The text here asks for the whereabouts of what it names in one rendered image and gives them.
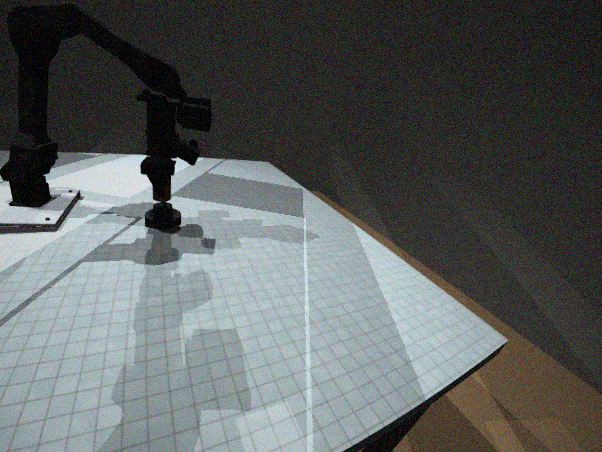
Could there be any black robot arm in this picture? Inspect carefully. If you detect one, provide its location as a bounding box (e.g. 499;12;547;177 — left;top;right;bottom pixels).
0;3;212;208

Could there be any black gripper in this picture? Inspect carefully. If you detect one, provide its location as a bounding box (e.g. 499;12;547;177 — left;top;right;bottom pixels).
140;125;177;198

